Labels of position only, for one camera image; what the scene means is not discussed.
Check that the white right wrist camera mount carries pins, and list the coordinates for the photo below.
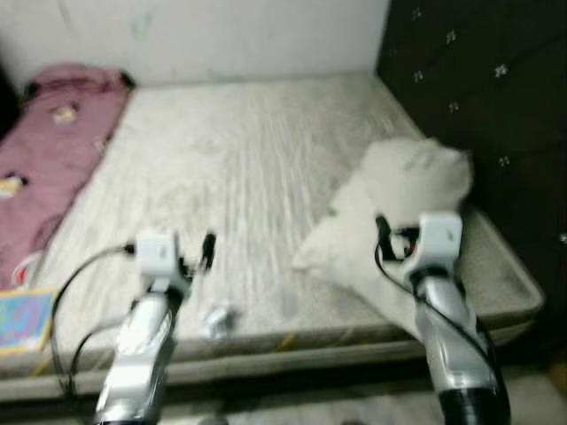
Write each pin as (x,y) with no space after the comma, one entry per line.
(439,239)

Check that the dark tufted headboard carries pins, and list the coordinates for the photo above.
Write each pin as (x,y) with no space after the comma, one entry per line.
(478,71)

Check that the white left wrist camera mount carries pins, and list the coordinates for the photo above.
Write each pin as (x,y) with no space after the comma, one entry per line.
(159,252)

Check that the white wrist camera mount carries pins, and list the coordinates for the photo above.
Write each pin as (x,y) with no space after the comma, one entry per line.
(439,239)
(159,252)

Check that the crumpled white paper ball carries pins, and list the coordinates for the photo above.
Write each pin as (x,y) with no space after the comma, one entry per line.
(219,320)

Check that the white pillow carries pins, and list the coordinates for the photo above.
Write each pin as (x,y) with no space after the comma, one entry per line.
(399,186)

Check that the grey patterned mattress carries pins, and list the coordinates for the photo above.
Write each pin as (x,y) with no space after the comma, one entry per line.
(248,177)

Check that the purple cartoon print blanket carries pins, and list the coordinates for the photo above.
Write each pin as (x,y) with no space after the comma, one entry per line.
(53,150)

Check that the blue yellow-edged children's book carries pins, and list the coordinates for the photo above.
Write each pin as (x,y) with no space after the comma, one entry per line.
(22,319)

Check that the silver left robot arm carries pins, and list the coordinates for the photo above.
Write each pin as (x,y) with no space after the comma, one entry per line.
(142,354)

